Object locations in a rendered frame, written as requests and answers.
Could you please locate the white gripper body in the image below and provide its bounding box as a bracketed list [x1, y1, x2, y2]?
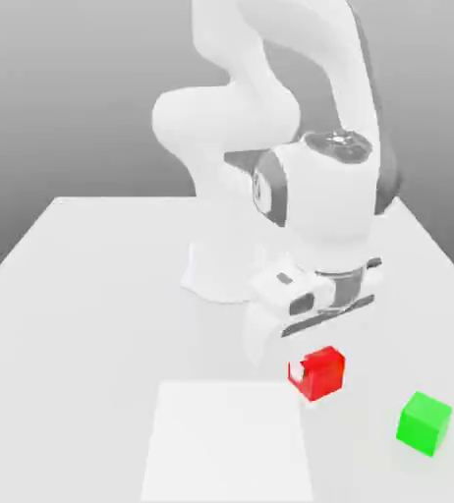
[241, 294, 378, 369]

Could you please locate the small red cube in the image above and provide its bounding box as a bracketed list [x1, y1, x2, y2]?
[287, 345, 347, 403]

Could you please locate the small green cube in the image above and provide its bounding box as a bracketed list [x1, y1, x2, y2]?
[395, 390, 454, 458]

